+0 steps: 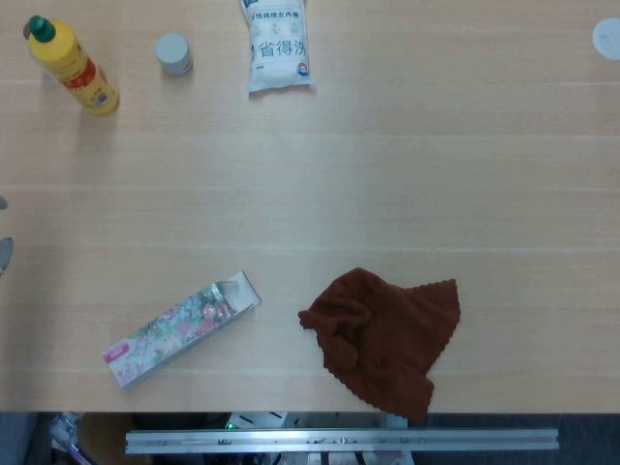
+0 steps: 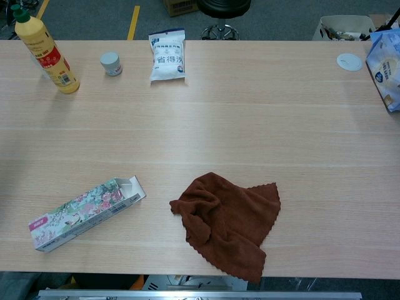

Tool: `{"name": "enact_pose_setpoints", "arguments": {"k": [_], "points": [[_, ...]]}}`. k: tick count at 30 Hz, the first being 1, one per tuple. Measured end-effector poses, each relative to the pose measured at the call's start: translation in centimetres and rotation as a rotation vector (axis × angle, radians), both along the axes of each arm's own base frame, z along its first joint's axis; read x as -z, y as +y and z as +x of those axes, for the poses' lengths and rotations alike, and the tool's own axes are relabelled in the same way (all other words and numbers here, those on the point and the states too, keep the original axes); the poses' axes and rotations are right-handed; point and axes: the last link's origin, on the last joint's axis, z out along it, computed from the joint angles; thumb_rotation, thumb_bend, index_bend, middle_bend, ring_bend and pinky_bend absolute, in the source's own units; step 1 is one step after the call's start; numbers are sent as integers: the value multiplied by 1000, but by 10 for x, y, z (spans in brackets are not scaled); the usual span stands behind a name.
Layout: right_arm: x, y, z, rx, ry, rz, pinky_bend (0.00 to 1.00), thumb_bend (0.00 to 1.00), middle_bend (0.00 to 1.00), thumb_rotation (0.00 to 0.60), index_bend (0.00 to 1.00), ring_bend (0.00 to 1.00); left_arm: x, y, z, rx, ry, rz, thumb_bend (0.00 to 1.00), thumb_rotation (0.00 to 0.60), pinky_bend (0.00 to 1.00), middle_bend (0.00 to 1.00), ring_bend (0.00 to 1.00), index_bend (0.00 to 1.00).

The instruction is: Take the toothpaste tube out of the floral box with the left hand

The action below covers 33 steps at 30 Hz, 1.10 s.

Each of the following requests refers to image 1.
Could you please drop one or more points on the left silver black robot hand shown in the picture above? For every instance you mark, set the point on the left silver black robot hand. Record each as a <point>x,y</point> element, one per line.
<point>4,252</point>

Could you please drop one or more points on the floral pattern carton box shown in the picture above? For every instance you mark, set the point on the floral pattern carton box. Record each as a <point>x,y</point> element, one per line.
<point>174,328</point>

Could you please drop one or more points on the brown cloth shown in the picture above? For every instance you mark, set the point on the brown cloth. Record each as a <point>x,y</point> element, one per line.
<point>382,339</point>

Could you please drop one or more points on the yellow bottle green cap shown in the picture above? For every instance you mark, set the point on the yellow bottle green cap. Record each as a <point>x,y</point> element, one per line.
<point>72,68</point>

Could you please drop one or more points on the small white jar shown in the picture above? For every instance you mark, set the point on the small white jar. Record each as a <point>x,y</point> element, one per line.
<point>173,52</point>

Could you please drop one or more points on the white detergent refill pouch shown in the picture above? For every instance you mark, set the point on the white detergent refill pouch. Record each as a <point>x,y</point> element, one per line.
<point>278,46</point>

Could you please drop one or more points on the white round desk grommet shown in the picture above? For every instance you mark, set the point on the white round desk grommet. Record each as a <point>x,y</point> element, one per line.
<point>607,38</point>

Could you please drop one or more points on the aluminium profile rail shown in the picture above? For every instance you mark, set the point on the aluminium profile rail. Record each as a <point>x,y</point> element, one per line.
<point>339,440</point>

